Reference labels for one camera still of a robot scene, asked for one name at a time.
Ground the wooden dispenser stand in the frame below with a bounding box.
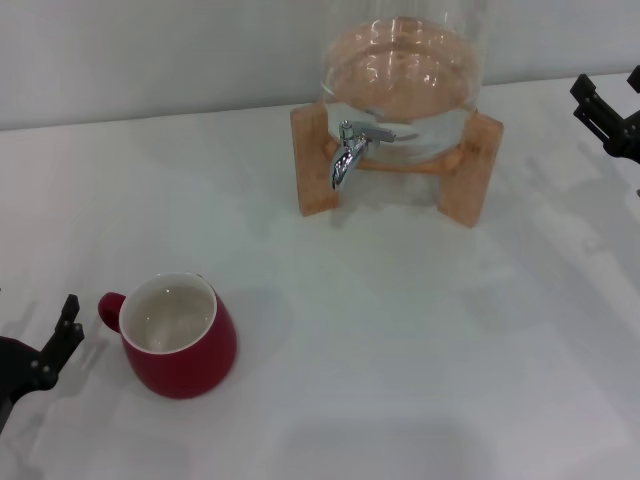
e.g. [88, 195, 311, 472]
[289, 101, 504, 230]

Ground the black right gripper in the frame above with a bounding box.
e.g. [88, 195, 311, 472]
[571, 67, 640, 165]

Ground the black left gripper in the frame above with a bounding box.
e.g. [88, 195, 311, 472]
[0, 293, 85, 426]

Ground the glass water dispenser jar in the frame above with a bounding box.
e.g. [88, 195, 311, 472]
[318, 0, 485, 164]

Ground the chrome faucet tap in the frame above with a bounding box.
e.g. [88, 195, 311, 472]
[328, 119, 397, 192]

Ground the red ceramic cup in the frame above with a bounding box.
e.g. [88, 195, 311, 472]
[97, 272, 239, 400]

